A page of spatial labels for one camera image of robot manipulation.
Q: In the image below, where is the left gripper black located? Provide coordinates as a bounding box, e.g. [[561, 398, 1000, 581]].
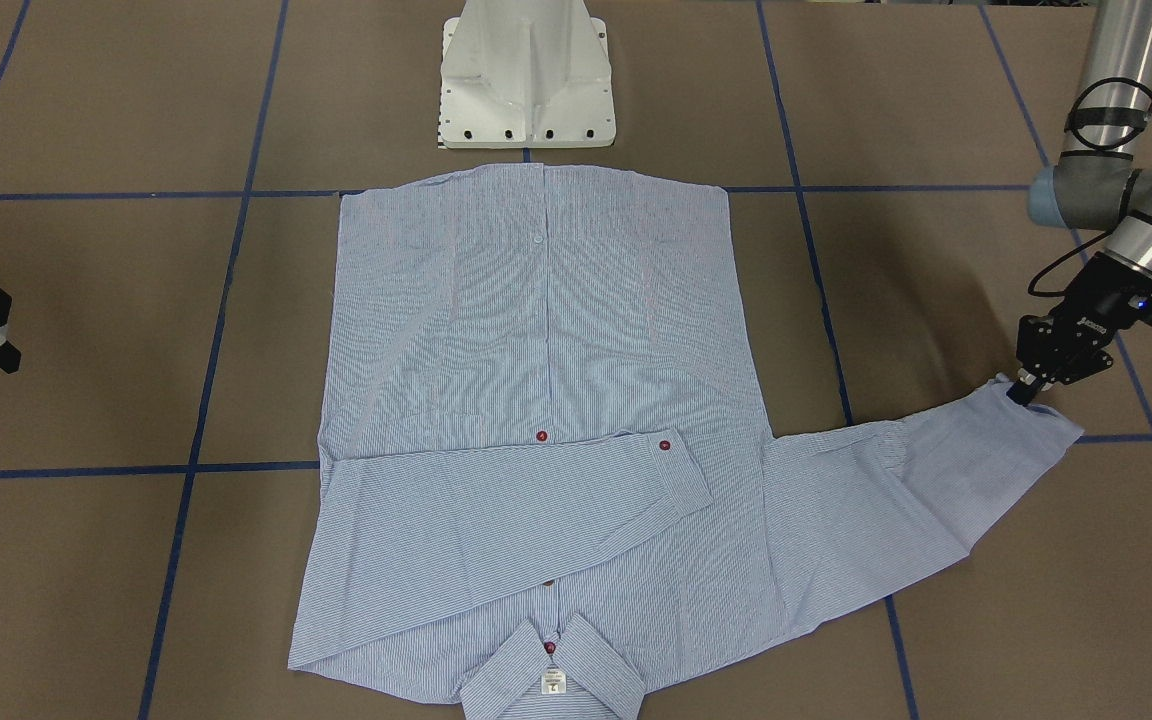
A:
[[1006, 255, 1152, 406]]

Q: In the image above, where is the blue striped button shirt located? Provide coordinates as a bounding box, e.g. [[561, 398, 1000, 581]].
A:
[[288, 162, 1082, 719]]

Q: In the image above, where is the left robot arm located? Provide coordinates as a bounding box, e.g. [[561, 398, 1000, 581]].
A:
[[1007, 1, 1152, 406]]

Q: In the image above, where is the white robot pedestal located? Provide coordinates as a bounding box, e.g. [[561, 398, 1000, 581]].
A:
[[435, 1, 617, 150]]

